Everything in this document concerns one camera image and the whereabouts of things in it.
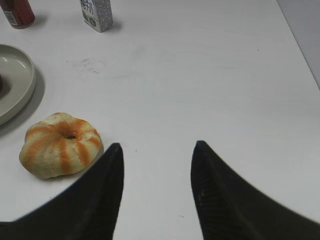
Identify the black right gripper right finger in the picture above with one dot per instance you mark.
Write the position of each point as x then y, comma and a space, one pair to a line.
230, 208

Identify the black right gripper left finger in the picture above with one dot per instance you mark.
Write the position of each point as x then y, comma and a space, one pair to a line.
87, 210

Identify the beige round plate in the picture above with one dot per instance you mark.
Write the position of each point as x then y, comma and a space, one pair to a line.
18, 75

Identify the orange striped bread bun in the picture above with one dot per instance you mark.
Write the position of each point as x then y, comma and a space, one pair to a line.
61, 144

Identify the white milk carton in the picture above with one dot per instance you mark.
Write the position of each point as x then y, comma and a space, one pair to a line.
97, 14

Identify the red soda can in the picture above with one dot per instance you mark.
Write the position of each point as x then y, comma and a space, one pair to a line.
18, 13

